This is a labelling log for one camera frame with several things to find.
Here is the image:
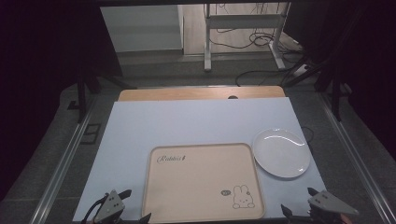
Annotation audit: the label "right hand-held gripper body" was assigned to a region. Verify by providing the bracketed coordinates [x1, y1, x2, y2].
[292, 189, 361, 224]

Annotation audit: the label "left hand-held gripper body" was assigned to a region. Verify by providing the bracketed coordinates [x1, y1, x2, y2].
[92, 189, 127, 224]

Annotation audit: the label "white round plate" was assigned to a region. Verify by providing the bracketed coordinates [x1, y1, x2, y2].
[251, 128, 312, 179]

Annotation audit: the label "beige tray with rabbit print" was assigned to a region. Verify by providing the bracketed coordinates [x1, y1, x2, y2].
[141, 143, 266, 224]

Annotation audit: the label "pale blue table sheet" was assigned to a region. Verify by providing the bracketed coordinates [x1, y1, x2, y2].
[72, 96, 327, 222]

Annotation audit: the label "black floor socket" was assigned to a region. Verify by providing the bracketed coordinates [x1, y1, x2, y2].
[79, 123, 103, 146]

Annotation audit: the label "black metal stand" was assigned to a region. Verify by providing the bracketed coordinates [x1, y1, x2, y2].
[281, 52, 354, 122]
[66, 69, 138, 124]

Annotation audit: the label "white power strip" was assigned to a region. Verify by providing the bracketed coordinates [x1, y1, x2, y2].
[292, 64, 310, 77]

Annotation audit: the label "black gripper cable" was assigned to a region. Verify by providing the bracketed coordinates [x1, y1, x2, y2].
[80, 194, 110, 224]

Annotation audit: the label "aluminium floor rail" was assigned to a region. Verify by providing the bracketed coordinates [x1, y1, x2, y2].
[29, 101, 96, 224]
[319, 92, 396, 224]

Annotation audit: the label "thin black cable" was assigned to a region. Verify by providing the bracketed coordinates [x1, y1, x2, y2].
[301, 126, 316, 147]

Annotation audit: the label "black floor cable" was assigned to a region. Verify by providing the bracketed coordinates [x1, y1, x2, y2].
[234, 68, 295, 87]

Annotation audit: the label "black floor cables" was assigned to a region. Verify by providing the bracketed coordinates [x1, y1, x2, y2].
[208, 28, 304, 54]

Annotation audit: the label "white metal desk frame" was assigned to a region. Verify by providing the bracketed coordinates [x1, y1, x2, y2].
[204, 2, 292, 73]

